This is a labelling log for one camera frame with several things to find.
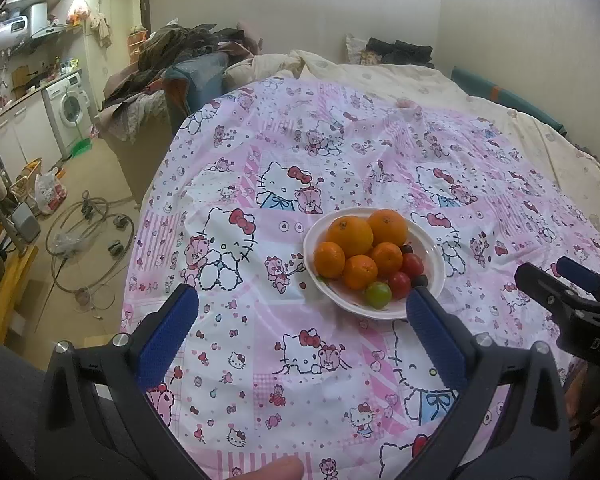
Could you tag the white water heater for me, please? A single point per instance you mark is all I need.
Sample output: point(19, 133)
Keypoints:
point(37, 17)

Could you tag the green grape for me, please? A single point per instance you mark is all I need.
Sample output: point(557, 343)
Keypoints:
point(378, 294)

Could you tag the small tangerine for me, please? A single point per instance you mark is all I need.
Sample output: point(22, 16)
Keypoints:
point(386, 258)
point(329, 259)
point(360, 271)

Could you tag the white red plastic bag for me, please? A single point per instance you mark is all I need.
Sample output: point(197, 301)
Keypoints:
point(50, 192)

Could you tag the wicker basket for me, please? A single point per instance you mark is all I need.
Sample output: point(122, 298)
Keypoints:
point(25, 177)

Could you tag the person's left hand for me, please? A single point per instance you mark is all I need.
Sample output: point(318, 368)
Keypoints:
point(280, 469)

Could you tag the pink white plate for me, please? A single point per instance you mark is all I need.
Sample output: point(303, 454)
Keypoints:
point(432, 260)

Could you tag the white wall appliance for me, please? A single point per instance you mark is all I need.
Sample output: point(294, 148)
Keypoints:
point(7, 30)

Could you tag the dark door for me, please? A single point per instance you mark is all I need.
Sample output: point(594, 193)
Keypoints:
point(145, 0)

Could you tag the brown couch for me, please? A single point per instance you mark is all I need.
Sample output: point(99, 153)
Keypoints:
point(140, 160)

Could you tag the large orange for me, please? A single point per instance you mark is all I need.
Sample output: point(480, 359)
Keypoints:
point(388, 226)
point(350, 235)

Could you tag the range hood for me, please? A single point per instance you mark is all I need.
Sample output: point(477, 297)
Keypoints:
point(47, 32)

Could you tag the pink cartoon printed blanket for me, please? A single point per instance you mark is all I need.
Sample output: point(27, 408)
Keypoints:
point(280, 150)

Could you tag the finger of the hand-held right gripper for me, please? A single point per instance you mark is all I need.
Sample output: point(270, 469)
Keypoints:
point(587, 280)
point(545, 290)

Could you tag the grey trouser leg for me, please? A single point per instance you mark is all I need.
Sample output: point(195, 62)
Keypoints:
point(5, 410)

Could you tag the hanging beige towel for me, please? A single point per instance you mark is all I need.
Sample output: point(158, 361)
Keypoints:
point(101, 30)

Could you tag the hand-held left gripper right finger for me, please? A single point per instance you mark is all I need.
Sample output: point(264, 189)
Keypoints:
point(437, 340)

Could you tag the dark folded clothes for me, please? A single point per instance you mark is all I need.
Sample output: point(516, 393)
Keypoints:
point(400, 52)

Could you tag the pile of clothes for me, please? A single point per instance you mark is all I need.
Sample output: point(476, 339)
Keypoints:
point(180, 42)

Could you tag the cream quilt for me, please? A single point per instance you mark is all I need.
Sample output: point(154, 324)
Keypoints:
point(555, 150)

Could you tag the printed pillow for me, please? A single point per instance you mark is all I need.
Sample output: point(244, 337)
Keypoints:
point(355, 47)

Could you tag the teal mat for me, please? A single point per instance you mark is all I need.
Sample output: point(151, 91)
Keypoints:
point(480, 85)

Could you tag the person's right hand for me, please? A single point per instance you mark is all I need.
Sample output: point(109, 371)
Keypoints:
point(575, 390)

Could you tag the red cherry tomato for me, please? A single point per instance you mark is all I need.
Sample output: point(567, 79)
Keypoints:
point(412, 263)
point(400, 284)

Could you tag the hanging orange bag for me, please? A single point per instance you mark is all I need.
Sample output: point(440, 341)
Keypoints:
point(79, 10)

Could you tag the white kitchen cabinets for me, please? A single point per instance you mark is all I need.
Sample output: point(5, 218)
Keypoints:
point(25, 135)

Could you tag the green dustpan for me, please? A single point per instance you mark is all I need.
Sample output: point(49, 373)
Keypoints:
point(82, 147)

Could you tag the grey speaker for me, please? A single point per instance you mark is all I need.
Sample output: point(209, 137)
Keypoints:
point(26, 221)

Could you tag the orange drawer unit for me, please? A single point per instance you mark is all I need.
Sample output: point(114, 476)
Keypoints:
point(137, 47)

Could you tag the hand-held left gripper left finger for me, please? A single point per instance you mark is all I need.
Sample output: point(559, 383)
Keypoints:
point(167, 340)

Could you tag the white washing machine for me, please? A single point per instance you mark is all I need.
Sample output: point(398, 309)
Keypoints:
point(70, 105)

